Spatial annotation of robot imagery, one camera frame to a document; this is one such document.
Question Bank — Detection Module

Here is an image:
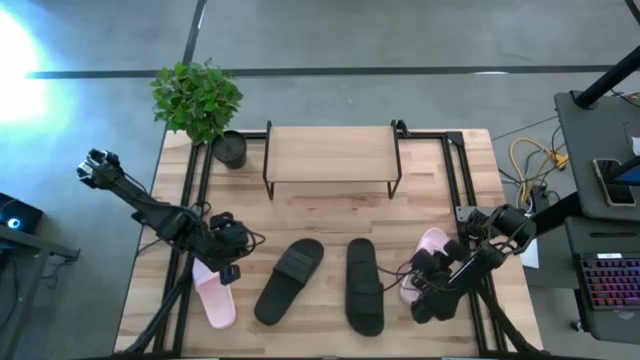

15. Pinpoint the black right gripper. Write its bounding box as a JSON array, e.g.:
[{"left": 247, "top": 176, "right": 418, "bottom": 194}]
[{"left": 409, "top": 240, "right": 469, "bottom": 325}]

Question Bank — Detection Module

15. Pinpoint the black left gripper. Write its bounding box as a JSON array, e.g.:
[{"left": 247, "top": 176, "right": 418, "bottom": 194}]
[{"left": 207, "top": 211, "right": 252, "bottom": 287}]

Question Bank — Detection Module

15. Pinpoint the pink slide sandal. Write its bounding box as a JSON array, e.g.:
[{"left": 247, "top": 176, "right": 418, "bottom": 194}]
[
  {"left": 398, "top": 227, "right": 451, "bottom": 307},
  {"left": 192, "top": 257, "right": 237, "bottom": 330}
]

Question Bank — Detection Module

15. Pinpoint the black slide sandal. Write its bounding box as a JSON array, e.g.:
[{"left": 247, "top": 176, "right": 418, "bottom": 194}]
[
  {"left": 344, "top": 237, "right": 386, "bottom": 338},
  {"left": 253, "top": 237, "right": 325, "bottom": 327}
]

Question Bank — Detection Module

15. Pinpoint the white paper sheet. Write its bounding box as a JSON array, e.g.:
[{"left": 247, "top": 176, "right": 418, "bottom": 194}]
[{"left": 519, "top": 238, "right": 541, "bottom": 270}]

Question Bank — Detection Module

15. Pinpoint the black plant pot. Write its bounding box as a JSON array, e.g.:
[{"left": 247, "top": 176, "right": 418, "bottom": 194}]
[{"left": 211, "top": 129, "right": 249, "bottom": 170}]

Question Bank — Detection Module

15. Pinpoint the black stand bar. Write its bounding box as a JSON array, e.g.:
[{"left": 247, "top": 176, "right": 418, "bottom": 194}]
[{"left": 529, "top": 191, "right": 584, "bottom": 236}]

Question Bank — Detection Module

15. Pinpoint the green leafy plant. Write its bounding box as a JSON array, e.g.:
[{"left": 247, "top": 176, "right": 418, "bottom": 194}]
[{"left": 149, "top": 57, "right": 245, "bottom": 146}]

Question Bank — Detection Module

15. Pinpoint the laptop with pink backlit keyboard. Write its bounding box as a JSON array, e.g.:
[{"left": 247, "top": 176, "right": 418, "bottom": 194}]
[{"left": 574, "top": 252, "right": 640, "bottom": 345}]

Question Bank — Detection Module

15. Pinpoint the black device with blue light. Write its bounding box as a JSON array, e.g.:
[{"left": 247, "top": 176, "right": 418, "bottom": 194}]
[{"left": 0, "top": 192, "right": 44, "bottom": 235}]

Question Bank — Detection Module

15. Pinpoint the smartphone with tan case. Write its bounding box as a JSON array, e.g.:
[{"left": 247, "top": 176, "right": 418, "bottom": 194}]
[{"left": 592, "top": 157, "right": 638, "bottom": 208}]

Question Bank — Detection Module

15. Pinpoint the grey desk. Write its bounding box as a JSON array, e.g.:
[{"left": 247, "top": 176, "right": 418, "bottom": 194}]
[{"left": 553, "top": 89, "right": 640, "bottom": 224}]

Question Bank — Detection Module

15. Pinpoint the tablet with blue screen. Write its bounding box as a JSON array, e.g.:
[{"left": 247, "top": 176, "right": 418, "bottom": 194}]
[{"left": 612, "top": 156, "right": 640, "bottom": 187}]

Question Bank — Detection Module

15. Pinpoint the black pole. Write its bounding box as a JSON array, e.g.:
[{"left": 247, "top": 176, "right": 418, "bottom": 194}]
[{"left": 572, "top": 44, "right": 640, "bottom": 110}]

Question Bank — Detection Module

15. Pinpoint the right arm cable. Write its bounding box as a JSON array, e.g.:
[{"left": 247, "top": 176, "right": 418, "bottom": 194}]
[{"left": 375, "top": 264, "right": 416, "bottom": 294}]

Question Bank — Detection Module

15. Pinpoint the silver corner bracket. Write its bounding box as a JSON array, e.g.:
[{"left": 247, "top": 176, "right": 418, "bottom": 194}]
[{"left": 454, "top": 204, "right": 482, "bottom": 225}]

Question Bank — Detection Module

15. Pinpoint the black aluminium table frame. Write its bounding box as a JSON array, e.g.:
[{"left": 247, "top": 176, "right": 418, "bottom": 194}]
[{"left": 114, "top": 130, "right": 546, "bottom": 357}]

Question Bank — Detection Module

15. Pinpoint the wooden shelf with black frame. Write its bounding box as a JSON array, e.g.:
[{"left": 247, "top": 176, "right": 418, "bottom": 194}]
[{"left": 262, "top": 119, "right": 404, "bottom": 201}]

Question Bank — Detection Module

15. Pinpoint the black frame clamp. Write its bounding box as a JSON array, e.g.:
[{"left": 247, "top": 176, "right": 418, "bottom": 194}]
[{"left": 390, "top": 118, "right": 412, "bottom": 139}]

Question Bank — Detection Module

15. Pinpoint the yellow cable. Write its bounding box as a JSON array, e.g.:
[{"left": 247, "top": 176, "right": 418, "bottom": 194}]
[{"left": 508, "top": 137, "right": 570, "bottom": 204}]

